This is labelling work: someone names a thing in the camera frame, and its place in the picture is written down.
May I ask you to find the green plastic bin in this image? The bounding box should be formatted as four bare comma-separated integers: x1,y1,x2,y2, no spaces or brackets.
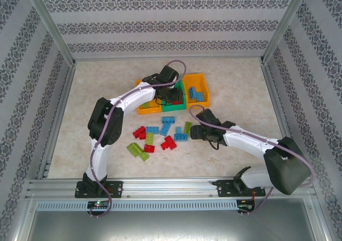
161,76,187,112

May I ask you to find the orange plastic bin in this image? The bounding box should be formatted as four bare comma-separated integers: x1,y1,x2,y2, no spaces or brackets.
183,73,211,110
135,79,163,115

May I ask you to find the small circuit board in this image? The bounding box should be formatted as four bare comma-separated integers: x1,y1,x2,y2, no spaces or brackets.
237,204,256,213
87,200,111,209

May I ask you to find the grey metal panel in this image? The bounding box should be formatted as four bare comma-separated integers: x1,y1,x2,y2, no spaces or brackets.
15,197,331,241

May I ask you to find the aluminium frame rail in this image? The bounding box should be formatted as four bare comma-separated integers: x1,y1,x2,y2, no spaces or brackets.
73,55,265,63
36,61,78,180
259,59,305,177

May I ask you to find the aluminium mounting rail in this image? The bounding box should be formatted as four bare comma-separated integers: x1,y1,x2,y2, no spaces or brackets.
25,177,317,200

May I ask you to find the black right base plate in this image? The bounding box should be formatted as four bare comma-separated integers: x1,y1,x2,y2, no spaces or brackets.
216,179,267,198

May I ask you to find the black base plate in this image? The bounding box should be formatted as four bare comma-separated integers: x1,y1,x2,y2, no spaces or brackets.
74,181,124,199
216,179,267,198

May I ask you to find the slotted grey cable duct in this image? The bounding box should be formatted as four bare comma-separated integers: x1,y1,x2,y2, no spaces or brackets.
35,200,239,212

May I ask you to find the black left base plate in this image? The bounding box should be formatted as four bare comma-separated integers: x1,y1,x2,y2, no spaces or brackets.
74,181,124,199

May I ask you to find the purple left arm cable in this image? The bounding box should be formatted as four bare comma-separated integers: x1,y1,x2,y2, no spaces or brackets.
89,59,188,219

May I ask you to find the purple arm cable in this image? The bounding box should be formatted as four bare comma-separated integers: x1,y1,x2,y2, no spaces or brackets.
89,59,188,219
189,104,317,218

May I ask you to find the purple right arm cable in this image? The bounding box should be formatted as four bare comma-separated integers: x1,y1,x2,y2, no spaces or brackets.
189,104,317,218

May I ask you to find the aluminium frame post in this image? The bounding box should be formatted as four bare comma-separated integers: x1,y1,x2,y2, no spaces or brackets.
22,0,77,65
260,0,313,64

